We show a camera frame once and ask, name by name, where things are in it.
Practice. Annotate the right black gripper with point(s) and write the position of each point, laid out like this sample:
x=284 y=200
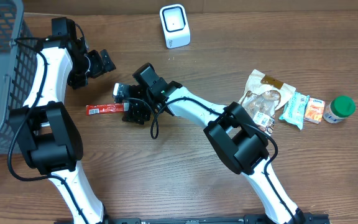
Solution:
x=134 y=101

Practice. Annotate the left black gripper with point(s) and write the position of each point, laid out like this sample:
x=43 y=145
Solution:
x=101 y=63

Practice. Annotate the red snack stick packet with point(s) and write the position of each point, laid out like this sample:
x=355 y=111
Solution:
x=107 y=108

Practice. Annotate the beige dog bone treat bag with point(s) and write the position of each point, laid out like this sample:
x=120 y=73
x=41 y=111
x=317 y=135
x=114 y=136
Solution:
x=263 y=96

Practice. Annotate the teal orange tissue pack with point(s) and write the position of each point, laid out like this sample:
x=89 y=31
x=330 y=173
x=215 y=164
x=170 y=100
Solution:
x=294 y=110

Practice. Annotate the small green lidded jar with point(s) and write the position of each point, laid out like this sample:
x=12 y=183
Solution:
x=339 y=109

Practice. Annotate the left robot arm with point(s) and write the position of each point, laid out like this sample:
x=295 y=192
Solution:
x=44 y=131

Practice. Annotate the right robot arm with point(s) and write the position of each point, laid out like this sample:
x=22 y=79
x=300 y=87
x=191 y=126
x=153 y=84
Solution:
x=240 y=145

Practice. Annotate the white barcode scanner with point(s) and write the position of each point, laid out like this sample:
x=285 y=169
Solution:
x=175 y=26

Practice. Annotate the grey plastic mesh basket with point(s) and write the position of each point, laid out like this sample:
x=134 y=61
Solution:
x=17 y=65

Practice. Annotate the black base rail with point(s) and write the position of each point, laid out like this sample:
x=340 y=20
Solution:
x=247 y=219

